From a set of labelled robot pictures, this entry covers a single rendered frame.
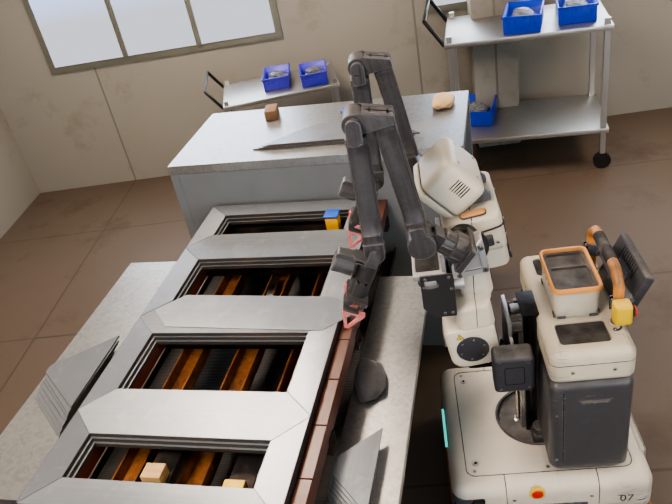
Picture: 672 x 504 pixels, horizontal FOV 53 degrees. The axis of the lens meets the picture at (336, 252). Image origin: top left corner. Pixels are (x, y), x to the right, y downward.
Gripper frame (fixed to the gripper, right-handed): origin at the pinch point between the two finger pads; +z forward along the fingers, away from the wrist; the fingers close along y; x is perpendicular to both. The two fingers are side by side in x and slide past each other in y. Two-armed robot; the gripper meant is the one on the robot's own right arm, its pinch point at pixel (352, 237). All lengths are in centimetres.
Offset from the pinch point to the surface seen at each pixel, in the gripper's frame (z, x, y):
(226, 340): 35, -32, 28
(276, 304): 25.3, -18.8, 15.1
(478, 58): -5, 81, -266
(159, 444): 40, -42, 72
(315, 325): 18.6, -5.6, 28.7
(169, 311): 43, -54, 12
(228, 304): 33.4, -34.7, 12.1
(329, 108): 1, -15, -112
